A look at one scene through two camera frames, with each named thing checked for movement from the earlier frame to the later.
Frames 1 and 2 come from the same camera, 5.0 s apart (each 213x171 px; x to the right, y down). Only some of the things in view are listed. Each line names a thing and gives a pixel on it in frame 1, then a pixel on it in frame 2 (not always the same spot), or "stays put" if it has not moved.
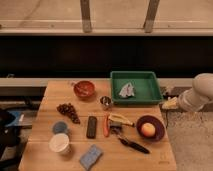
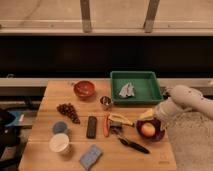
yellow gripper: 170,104 -> 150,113
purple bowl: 159,127 stays put
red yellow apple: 148,129 stays put
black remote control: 91,127 stays put
